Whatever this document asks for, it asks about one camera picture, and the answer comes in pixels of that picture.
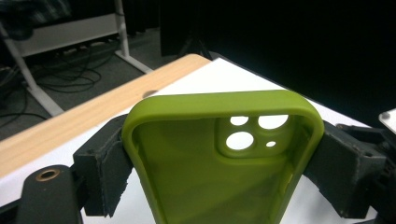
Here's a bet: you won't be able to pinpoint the tangle of floor cables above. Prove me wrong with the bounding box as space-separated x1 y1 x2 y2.
0 40 122 129

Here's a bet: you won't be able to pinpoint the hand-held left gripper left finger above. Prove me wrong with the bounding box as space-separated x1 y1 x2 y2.
73 114 134 217

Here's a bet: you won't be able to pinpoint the white desk frame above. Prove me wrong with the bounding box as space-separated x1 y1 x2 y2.
0 0 153 118

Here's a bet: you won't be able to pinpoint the green phone case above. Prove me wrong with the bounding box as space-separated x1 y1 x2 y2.
121 90 325 224

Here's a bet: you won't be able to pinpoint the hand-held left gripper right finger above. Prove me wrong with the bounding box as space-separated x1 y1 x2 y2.
303 120 387 218

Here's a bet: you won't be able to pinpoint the black tripod stand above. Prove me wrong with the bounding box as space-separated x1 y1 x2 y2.
160 0 216 62

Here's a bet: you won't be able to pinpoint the dark patterned cloth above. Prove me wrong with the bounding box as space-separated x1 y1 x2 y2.
0 0 73 41

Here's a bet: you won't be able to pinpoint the light wooden table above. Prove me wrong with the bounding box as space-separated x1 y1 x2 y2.
0 53 213 180

